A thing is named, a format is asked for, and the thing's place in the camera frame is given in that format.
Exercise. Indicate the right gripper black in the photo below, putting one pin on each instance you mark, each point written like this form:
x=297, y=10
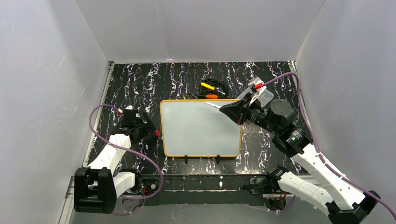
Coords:
x=244, y=111

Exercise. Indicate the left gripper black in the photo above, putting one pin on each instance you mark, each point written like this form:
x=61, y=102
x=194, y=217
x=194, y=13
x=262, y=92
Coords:
x=144, y=126

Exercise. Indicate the white marker pen red ends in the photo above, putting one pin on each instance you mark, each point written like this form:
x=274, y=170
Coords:
x=213, y=105

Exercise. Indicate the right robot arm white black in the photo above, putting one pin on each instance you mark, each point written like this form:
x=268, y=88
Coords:
x=340, y=201

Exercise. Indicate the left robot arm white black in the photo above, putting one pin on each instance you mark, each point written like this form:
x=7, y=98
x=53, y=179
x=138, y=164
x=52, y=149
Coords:
x=98, y=185

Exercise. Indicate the clear plastic screw box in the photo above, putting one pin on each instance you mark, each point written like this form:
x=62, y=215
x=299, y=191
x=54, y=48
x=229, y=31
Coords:
x=265, y=96

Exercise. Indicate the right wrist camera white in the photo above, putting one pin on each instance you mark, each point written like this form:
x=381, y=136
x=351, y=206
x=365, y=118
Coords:
x=255, y=84

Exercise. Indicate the orange handled tool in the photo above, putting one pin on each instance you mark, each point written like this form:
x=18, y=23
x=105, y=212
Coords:
x=211, y=96

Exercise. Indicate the yellow handled tool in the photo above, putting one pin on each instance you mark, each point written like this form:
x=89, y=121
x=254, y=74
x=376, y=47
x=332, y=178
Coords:
x=207, y=86

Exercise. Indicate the whiteboard with yellow frame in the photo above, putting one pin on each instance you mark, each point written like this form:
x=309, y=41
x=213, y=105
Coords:
x=192, y=128

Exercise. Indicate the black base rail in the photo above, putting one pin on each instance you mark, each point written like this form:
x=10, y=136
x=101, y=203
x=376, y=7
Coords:
x=218, y=189

